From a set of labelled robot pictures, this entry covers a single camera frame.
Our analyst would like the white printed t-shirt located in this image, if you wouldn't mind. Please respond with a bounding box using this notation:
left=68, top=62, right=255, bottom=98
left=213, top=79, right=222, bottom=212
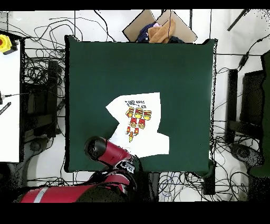
left=105, top=91, right=170, bottom=158

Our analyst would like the dark green table cloth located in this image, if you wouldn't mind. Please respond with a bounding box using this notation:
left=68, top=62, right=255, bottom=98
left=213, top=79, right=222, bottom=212
left=64, top=34, right=218, bottom=178

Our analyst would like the blue dotted garment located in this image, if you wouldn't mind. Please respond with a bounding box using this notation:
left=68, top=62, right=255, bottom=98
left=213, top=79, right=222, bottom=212
left=136, top=22, right=156, bottom=43

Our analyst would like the dark blue garment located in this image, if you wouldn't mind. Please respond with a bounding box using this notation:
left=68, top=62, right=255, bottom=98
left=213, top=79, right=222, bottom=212
left=168, top=35, right=185, bottom=44

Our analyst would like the cardboard box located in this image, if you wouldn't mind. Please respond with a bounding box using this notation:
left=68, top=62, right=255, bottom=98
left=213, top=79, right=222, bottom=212
left=122, top=9, right=198, bottom=44

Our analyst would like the orange towel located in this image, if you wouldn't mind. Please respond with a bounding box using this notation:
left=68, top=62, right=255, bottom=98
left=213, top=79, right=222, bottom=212
left=147, top=18, right=177, bottom=44

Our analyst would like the black box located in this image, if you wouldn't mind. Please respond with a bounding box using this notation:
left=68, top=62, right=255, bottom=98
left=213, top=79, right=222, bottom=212
left=203, top=169, right=216, bottom=195

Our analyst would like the white table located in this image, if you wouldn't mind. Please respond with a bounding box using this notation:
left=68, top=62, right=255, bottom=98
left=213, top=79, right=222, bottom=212
left=0, top=40, right=22, bottom=163

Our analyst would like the black ribbed strip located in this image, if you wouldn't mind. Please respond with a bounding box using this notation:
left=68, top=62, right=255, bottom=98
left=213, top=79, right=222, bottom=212
left=0, top=101, right=12, bottom=116

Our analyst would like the black rod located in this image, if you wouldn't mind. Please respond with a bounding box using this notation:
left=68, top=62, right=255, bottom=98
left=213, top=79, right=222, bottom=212
left=226, top=8, right=249, bottom=32

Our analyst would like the yellow emergency stop button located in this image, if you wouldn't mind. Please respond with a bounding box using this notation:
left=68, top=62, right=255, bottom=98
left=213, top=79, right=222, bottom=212
left=0, top=34, right=13, bottom=53

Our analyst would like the black cable tangle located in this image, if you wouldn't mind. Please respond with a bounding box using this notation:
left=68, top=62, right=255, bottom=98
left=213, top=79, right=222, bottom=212
left=21, top=9, right=117, bottom=100
left=211, top=118, right=262, bottom=201
left=158, top=171, right=204, bottom=201

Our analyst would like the black adapter cable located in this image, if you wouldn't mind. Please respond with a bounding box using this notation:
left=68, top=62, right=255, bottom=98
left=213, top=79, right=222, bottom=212
left=237, top=33, right=270, bottom=70

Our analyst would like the black connector with wire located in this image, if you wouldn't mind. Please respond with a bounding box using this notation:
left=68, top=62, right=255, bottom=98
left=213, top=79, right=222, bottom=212
left=0, top=90, right=28, bottom=105

